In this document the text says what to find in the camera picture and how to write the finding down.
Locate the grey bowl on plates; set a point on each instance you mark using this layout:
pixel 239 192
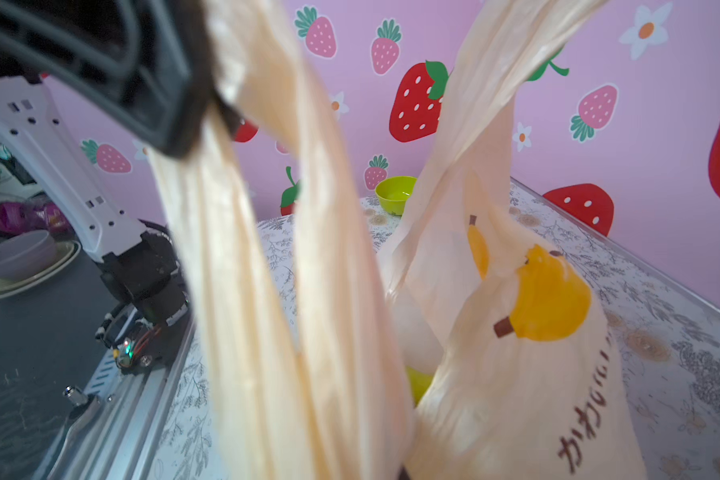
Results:
pixel 26 255

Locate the aluminium rail frame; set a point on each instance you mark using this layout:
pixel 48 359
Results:
pixel 114 427

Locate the purple plastic object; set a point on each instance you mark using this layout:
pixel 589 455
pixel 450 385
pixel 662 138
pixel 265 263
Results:
pixel 17 218

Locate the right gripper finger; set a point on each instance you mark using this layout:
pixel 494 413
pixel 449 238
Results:
pixel 147 64

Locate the banana print plastic bag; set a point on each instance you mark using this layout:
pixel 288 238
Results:
pixel 527 376

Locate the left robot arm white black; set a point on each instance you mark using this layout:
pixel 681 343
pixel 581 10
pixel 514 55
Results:
pixel 136 259

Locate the green fake pear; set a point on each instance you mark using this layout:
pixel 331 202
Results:
pixel 419 383

